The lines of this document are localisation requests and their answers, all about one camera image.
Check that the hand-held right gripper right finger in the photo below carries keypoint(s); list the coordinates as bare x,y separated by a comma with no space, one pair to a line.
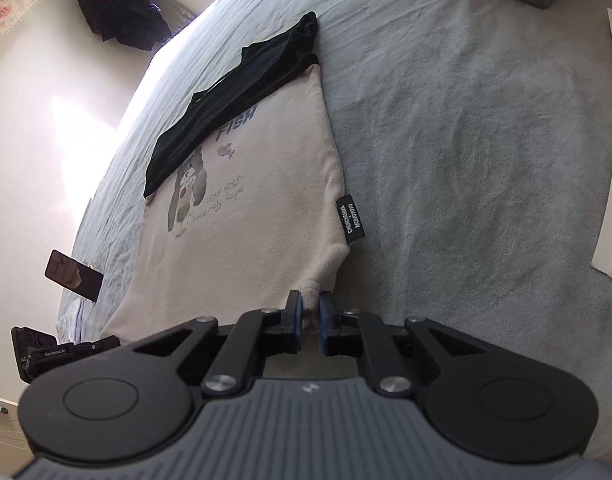
326,320

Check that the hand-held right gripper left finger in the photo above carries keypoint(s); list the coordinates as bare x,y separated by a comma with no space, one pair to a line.
297,317

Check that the beige black sweatshirt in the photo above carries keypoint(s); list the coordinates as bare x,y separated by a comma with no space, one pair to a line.
266,185

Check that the black smartphone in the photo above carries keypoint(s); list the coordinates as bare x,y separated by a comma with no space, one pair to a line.
71,275

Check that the dark hanging jacket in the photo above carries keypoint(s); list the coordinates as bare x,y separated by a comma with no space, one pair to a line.
121,5

